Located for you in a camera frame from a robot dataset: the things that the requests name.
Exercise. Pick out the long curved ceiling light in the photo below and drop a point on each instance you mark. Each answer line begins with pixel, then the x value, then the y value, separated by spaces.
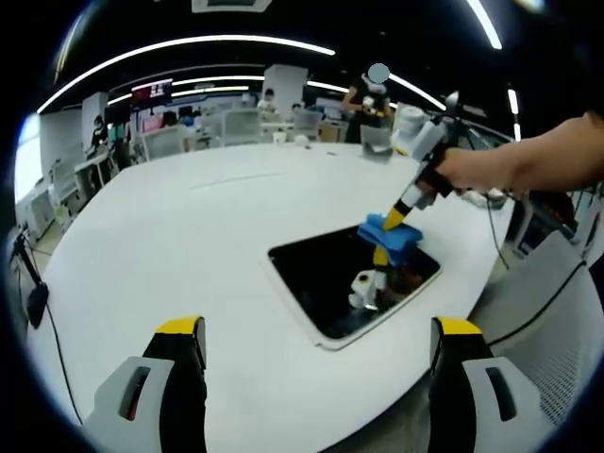
pixel 179 45

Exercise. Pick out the red wall screen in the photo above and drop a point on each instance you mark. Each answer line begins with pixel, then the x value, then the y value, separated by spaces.
pixel 152 93

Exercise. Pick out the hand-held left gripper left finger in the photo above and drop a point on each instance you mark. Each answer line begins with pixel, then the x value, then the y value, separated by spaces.
pixel 141 377

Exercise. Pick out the grey mesh office chair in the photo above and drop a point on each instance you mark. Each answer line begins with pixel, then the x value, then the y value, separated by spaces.
pixel 552 330

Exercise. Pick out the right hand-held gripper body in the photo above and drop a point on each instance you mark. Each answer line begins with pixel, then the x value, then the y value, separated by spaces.
pixel 427 141

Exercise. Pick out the person's right hand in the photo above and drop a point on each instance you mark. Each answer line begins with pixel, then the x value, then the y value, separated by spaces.
pixel 455 167

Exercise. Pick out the white office chair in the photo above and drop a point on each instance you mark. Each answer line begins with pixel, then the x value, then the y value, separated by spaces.
pixel 241 126
pixel 307 123
pixel 165 141

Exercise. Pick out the small white round object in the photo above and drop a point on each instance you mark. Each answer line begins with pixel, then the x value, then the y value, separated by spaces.
pixel 301 140

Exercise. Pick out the cardboard box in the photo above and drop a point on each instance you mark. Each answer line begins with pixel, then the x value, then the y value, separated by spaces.
pixel 334 131

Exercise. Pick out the white panel box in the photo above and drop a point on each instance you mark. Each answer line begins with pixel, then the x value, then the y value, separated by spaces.
pixel 409 118

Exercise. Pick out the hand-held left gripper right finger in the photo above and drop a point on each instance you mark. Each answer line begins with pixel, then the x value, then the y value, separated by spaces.
pixel 476 377

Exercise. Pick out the short ceiling light strip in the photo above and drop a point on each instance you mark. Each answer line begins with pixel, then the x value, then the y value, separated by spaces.
pixel 485 23

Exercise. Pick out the black stand with lamp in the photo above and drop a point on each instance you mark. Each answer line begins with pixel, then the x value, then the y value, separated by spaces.
pixel 452 106

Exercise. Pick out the blue cleaning cloth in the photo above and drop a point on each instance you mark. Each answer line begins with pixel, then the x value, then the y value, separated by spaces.
pixel 394 240

